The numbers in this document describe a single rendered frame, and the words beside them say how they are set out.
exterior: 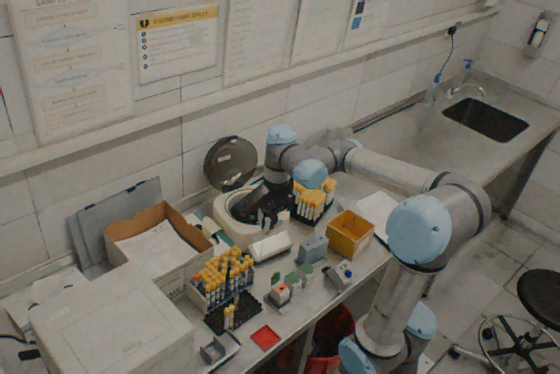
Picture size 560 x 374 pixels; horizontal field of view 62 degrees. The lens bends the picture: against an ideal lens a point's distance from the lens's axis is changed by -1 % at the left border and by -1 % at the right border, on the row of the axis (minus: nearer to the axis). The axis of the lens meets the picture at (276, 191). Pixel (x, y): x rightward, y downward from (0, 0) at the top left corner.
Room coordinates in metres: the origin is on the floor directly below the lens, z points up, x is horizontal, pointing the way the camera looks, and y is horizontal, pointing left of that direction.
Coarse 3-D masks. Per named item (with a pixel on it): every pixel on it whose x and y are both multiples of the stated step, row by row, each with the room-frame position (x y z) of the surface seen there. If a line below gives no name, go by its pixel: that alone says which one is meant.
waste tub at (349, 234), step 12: (348, 216) 1.37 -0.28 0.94; (360, 216) 1.35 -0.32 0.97; (336, 228) 1.34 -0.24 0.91; (348, 228) 1.37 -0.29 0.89; (360, 228) 1.34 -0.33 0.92; (372, 228) 1.29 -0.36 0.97; (336, 240) 1.25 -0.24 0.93; (348, 240) 1.22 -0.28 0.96; (360, 240) 1.23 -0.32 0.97; (348, 252) 1.22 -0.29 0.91; (360, 252) 1.25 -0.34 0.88
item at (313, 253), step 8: (312, 240) 1.19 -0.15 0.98; (320, 240) 1.19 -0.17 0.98; (328, 240) 1.20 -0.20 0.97; (304, 248) 1.14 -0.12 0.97; (312, 248) 1.15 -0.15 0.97; (320, 248) 1.18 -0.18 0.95; (304, 256) 1.14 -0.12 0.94; (312, 256) 1.16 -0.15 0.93; (320, 256) 1.18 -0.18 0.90; (312, 264) 1.16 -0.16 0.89; (320, 264) 1.17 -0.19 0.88
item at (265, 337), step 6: (258, 330) 0.86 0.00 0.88; (264, 330) 0.87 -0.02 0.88; (270, 330) 0.87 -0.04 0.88; (252, 336) 0.84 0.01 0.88; (258, 336) 0.84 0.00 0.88; (264, 336) 0.84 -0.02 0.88; (270, 336) 0.85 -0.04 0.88; (276, 336) 0.85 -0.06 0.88; (258, 342) 0.82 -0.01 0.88; (264, 342) 0.82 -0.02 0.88; (270, 342) 0.83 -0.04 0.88; (276, 342) 0.83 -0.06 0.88; (264, 348) 0.80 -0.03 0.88
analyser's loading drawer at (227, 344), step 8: (224, 336) 0.80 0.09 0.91; (232, 336) 0.80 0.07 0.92; (208, 344) 0.76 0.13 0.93; (216, 344) 0.76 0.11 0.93; (224, 344) 0.77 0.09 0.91; (232, 344) 0.78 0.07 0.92; (240, 344) 0.77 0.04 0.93; (200, 352) 0.74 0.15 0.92; (208, 352) 0.74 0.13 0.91; (216, 352) 0.74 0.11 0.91; (224, 352) 0.74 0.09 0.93; (232, 352) 0.75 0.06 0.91; (200, 360) 0.71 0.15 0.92; (208, 360) 0.71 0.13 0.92; (216, 360) 0.71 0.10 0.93; (200, 368) 0.69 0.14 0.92; (208, 368) 0.69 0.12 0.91
